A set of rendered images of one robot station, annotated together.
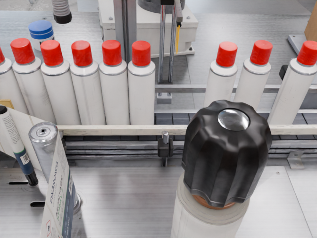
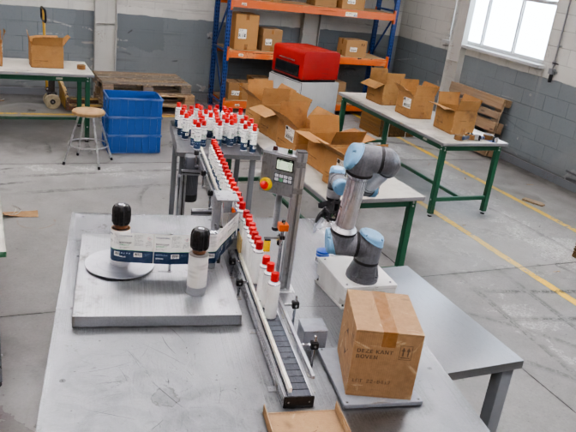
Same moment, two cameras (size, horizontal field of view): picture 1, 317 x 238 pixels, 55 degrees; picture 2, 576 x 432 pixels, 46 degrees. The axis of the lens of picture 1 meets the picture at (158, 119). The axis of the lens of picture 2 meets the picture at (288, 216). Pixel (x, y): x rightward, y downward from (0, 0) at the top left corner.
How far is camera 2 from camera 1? 2.82 m
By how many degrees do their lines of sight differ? 67
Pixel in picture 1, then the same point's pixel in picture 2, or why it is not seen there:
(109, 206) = (211, 276)
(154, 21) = (333, 273)
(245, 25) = not seen: hidden behind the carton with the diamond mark
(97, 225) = not seen: hidden behind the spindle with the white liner
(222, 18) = not seen: hidden behind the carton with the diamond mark
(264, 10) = (434, 346)
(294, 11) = (446, 363)
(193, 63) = (328, 308)
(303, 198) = (231, 330)
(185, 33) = (339, 291)
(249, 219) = (211, 303)
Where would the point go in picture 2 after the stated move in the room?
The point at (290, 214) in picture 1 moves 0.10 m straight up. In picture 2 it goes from (215, 311) to (218, 290)
